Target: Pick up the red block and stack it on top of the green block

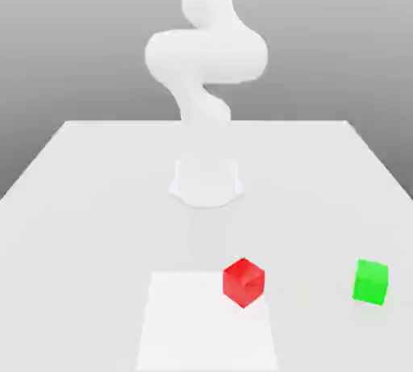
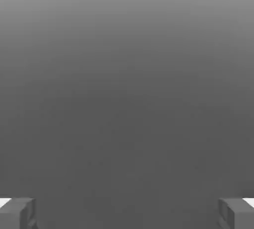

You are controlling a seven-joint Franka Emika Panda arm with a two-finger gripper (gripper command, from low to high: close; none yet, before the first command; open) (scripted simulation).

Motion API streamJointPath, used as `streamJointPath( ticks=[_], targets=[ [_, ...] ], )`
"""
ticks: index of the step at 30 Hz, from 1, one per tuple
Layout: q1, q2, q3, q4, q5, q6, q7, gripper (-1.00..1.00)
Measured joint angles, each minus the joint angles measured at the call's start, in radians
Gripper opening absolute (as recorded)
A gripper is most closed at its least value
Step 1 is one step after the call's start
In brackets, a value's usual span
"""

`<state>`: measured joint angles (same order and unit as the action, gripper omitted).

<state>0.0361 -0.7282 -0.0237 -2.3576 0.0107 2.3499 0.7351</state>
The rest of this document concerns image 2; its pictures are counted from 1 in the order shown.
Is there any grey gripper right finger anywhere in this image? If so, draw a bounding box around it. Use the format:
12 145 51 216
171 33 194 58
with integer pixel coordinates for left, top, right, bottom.
216 197 254 229

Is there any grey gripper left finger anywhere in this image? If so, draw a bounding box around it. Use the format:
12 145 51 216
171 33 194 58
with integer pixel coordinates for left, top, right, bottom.
0 197 38 229

